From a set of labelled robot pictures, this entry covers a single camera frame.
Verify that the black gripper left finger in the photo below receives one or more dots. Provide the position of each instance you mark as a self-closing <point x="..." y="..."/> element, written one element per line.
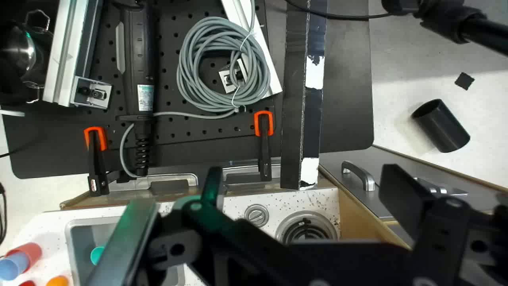
<point x="212" y="185"/>

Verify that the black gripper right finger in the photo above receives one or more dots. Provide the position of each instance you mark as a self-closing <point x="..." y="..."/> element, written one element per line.
<point x="407" y="201"/>

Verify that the grey toy sink basin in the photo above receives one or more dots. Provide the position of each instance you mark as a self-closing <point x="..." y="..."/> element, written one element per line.
<point x="80" y="239"/>

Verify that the orange plastic cup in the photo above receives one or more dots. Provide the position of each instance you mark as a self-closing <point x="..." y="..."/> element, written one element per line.
<point x="58" y="282"/>

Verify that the small red plastic cup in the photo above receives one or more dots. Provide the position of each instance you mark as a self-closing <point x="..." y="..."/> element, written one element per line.
<point x="28" y="284"/>

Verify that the blue plastic cup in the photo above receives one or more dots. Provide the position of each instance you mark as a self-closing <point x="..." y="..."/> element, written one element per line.
<point x="10" y="268"/>

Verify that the grey round stove knob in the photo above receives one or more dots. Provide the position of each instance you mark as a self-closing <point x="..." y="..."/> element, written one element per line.
<point x="256" y="216"/>

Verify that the black perforated breadboard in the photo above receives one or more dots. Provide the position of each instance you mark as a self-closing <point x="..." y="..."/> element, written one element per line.
<point x="185" y="138"/>

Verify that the black cylinder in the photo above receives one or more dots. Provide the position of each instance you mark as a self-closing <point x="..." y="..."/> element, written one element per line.
<point x="442" y="128"/>

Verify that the wooden toy kitchen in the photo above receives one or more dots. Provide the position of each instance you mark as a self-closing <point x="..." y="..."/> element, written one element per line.
<point x="296" y="204"/>

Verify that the black coil stove burner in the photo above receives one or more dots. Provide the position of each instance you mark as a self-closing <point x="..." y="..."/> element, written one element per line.
<point x="307" y="225"/>

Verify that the white printed tag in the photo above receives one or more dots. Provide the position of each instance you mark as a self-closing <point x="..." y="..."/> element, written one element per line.
<point x="233" y="79"/>

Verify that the black upright bar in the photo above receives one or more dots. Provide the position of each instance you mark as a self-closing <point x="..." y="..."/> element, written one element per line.
<point x="294" y="106"/>

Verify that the small black square piece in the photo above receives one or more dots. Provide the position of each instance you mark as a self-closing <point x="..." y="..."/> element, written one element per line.
<point x="464" y="80"/>

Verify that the black handheld power tool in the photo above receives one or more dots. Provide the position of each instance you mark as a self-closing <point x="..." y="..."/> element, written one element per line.
<point x="139" y="53"/>

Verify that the white flat bar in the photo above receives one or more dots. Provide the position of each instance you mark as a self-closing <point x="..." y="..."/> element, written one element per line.
<point x="239" y="11"/>

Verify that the black pole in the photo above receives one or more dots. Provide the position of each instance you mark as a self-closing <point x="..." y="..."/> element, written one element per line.
<point x="461" y="22"/>

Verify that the black shiny round device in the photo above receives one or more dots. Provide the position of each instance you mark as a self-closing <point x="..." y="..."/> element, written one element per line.
<point x="18" y="53"/>

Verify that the aluminium extrusion rail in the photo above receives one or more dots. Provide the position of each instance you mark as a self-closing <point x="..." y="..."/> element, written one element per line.
<point x="66" y="49"/>

